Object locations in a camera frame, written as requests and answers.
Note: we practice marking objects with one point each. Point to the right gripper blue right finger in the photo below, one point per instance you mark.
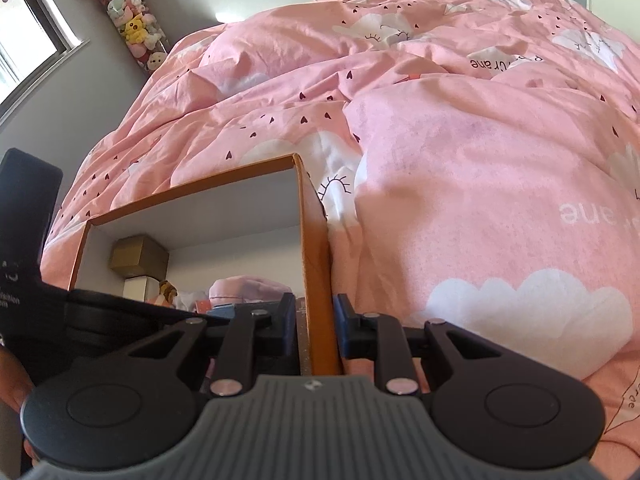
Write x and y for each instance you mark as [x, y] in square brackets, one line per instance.
[354, 337]

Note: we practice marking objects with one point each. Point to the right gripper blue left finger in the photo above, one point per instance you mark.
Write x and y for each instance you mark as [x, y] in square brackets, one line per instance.
[285, 318]

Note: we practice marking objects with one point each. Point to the pink pouch bag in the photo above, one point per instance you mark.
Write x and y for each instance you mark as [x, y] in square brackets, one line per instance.
[243, 289]

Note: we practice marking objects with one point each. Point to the bear plush blue orange outfit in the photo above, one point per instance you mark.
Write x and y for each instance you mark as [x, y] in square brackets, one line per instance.
[169, 297]

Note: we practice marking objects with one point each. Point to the photo card pack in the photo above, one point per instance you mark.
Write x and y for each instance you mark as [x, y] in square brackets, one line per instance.
[302, 336]

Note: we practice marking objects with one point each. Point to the person's left hand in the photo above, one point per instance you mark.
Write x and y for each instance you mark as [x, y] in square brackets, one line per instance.
[15, 388]

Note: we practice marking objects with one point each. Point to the white glasses case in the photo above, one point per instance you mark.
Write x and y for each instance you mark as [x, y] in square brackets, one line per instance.
[142, 288]

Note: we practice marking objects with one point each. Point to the orange cardboard storage box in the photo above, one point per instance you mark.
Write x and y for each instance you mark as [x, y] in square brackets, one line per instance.
[263, 219]

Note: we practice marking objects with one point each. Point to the small gold gift box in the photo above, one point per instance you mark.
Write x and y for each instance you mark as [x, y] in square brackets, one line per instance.
[139, 255]

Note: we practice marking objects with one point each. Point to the pink patterned duvet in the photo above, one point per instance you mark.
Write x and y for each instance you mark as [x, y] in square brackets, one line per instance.
[478, 160]

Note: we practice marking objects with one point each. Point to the window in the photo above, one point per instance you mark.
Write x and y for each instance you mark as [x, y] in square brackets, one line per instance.
[36, 39]

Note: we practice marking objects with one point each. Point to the hanging plush toy tube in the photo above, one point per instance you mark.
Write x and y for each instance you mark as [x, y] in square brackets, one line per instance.
[140, 31]

